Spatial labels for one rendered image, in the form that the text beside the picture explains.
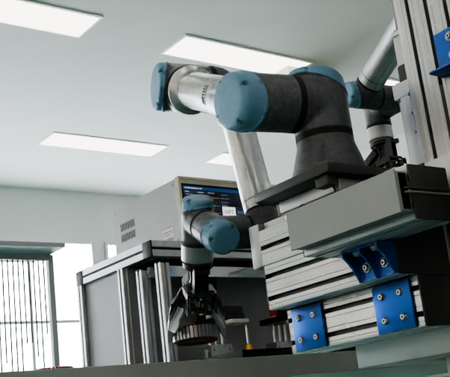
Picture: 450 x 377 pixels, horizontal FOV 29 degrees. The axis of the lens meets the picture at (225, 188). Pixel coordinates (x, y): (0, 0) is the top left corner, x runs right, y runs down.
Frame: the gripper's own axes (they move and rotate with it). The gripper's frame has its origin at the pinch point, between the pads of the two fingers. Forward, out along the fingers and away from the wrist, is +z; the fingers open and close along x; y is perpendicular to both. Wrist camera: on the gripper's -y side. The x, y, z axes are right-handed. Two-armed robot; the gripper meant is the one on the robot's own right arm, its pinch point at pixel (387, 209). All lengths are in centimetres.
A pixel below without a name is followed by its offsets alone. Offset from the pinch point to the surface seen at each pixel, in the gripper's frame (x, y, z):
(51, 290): 70, -382, -50
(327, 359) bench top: -37, 5, 42
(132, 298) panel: -62, -45, 17
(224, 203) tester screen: -33.6, -33.6, -9.5
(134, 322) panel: -62, -45, 24
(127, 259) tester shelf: -64, -43, 6
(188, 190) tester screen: -46, -33, -13
